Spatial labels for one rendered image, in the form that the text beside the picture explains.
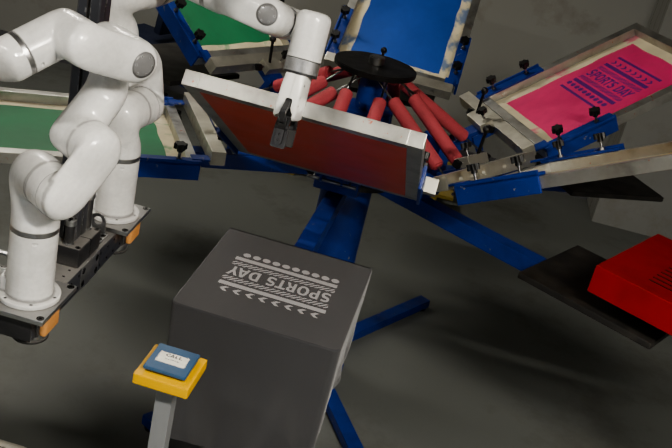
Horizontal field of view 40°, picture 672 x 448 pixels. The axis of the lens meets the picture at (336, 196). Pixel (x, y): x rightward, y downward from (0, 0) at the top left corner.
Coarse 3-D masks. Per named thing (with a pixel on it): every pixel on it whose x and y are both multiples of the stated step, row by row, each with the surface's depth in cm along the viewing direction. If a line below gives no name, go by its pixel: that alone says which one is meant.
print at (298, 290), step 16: (240, 256) 261; (256, 256) 263; (240, 272) 253; (256, 272) 255; (272, 272) 257; (288, 272) 259; (304, 272) 261; (224, 288) 243; (240, 288) 245; (256, 288) 247; (272, 288) 249; (288, 288) 250; (304, 288) 252; (320, 288) 254; (272, 304) 241; (288, 304) 243; (304, 304) 244; (320, 304) 246
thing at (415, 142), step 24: (192, 72) 214; (192, 96) 225; (216, 96) 216; (240, 96) 212; (264, 96) 212; (216, 120) 248; (312, 120) 211; (336, 120) 210; (360, 120) 210; (240, 144) 277; (408, 144) 208; (408, 168) 236; (408, 192) 274
